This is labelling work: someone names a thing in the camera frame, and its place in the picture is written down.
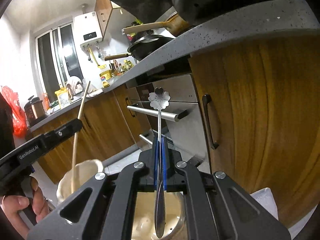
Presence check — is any wooden chopstick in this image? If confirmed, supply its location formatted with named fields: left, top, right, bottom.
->
left=71, top=81, right=91, bottom=193

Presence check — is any silver flower-handle spoon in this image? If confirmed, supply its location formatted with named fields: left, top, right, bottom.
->
left=148, top=88, right=170, bottom=238

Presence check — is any person's left hand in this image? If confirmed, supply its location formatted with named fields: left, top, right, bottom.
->
left=1, top=177, right=49, bottom=239

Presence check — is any black rice cooker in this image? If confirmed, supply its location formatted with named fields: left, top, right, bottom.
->
left=24, top=96, right=46, bottom=127

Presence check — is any red plastic bag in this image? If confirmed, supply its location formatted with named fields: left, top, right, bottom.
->
left=1, top=86, right=27, bottom=138

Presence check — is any yellow seasoning package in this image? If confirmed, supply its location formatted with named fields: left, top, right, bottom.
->
left=99, top=69, right=112, bottom=88

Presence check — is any stainless built-in oven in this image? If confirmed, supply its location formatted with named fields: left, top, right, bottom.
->
left=126, top=74, right=210, bottom=173

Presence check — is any white water heater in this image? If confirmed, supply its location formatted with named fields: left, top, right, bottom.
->
left=73, top=11, right=103, bottom=48

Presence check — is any brown frying pan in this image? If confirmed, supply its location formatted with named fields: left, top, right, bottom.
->
left=121, top=12, right=193, bottom=37

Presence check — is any wooden cabinet door handle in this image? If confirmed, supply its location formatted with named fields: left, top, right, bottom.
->
left=202, top=94, right=219, bottom=150

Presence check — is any black wok wooden handle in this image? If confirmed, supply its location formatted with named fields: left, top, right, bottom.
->
left=104, top=35, right=173, bottom=61

